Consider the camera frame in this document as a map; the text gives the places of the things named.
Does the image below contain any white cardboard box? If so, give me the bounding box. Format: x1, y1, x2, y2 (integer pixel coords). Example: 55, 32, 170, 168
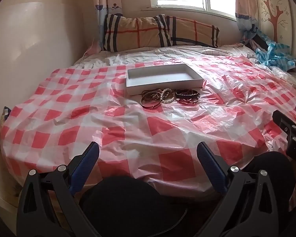
126, 64, 204, 96

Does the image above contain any white bed sheet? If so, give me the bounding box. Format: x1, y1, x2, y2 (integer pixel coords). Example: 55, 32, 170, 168
74, 43, 259, 70

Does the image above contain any clear plastic bag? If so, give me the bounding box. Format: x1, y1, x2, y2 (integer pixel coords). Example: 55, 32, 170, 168
271, 65, 296, 90

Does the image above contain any red checked plastic sheet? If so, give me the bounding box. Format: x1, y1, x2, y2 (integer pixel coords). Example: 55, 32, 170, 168
0, 54, 296, 200

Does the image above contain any white bead bracelet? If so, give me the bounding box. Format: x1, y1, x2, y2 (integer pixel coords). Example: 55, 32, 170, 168
160, 88, 175, 104

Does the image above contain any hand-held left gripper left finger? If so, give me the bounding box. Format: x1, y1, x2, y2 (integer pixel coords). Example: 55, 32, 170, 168
16, 141, 101, 237

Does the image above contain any beige plaid pillow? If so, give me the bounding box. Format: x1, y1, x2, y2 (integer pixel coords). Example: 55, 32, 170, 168
163, 15, 220, 48
103, 14, 173, 52

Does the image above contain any tree decal wall panel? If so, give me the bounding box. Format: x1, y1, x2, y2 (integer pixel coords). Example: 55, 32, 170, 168
253, 0, 294, 50

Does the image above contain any blue striped plastic bag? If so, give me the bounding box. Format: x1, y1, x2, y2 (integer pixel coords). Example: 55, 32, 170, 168
255, 31, 296, 71

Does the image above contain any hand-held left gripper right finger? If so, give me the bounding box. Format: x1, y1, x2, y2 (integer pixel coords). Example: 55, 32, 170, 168
196, 142, 291, 237

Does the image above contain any dark cloth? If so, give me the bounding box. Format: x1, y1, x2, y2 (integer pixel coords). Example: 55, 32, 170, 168
254, 33, 270, 51

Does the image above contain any black leather bracelet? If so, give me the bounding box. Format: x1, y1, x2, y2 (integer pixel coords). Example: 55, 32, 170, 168
175, 89, 200, 99

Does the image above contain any thin silver bangle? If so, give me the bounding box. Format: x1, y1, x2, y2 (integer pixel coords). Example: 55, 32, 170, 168
141, 96, 163, 108

